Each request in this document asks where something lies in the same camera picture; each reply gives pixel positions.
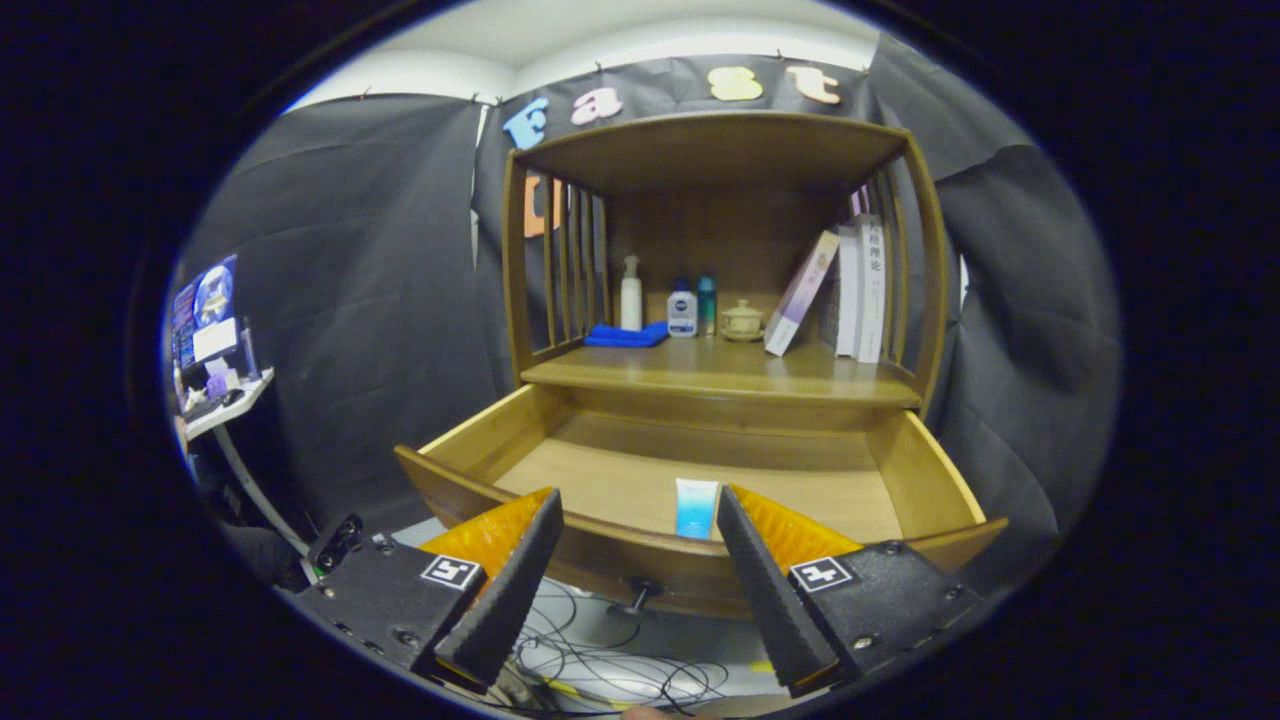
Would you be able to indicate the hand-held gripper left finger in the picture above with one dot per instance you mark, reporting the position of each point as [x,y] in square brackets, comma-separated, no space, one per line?
[515,590]

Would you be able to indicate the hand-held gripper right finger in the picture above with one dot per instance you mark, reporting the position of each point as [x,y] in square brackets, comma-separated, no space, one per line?
[765,590]

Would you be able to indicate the blue and white tube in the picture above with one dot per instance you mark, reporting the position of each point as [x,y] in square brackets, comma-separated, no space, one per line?
[696,508]

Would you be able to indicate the black drawer knob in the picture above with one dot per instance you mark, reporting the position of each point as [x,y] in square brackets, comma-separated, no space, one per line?
[640,596]

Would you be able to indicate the wooden drawer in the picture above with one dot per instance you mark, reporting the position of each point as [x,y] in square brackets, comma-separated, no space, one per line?
[610,480]

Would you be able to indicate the wooden countertop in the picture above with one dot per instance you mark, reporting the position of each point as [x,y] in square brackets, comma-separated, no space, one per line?
[720,367]

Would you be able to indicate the wooden cabinet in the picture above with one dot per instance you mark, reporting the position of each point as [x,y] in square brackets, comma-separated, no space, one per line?
[720,150]

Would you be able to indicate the beige lidded teacup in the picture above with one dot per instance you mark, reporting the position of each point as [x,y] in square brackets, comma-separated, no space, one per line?
[742,318]

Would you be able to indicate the blue folded cloth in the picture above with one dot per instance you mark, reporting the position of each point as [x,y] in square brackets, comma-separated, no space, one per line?
[625,336]

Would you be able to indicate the dark patterned cover book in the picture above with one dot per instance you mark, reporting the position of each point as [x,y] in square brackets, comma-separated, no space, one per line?
[830,312]

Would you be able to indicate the slim teal bottle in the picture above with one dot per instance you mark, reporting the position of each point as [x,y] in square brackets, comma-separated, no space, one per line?
[706,308]

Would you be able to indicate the white lotion bottle blue cap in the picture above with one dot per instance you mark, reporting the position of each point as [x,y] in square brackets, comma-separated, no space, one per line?
[682,314]

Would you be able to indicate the purple cover book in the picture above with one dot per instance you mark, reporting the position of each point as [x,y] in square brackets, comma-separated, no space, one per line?
[800,292]

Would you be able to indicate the white pump bottle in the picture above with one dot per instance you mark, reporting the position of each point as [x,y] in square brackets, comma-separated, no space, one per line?
[631,298]

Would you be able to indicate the white book printed spine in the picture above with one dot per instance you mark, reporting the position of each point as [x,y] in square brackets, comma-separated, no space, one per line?
[872,285]

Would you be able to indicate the white side table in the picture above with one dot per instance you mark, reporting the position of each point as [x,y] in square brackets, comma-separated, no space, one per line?
[238,395]

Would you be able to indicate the computer monitor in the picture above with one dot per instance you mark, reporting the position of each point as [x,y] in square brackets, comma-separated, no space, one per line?
[205,310]

